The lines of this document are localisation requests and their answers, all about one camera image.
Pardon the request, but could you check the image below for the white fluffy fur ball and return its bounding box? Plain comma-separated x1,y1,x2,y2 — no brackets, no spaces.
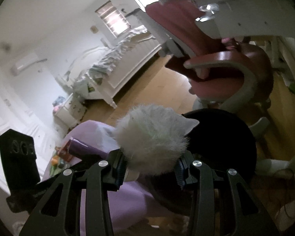
113,104,199,176

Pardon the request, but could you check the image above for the pink white desk chair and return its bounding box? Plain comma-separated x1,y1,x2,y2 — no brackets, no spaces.
145,1,273,112

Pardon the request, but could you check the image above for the white bedside nightstand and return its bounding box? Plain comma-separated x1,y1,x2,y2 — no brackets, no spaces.
53,94,87,129

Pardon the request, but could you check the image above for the red drink carton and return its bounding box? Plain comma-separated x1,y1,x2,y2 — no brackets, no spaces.
55,140,73,162

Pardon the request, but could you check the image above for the colourful wrapper pile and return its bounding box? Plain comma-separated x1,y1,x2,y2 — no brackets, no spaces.
49,153,67,177

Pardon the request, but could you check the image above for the black round trash bin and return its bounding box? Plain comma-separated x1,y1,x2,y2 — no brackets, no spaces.
145,109,256,216

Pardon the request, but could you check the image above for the white wooden bed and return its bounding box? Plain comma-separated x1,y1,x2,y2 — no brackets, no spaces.
56,26,160,109

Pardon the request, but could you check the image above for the round purple cloth table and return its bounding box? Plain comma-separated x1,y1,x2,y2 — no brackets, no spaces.
41,119,173,235

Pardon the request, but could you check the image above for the white wall air conditioner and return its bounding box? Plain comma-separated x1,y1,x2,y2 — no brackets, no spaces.
11,52,47,76

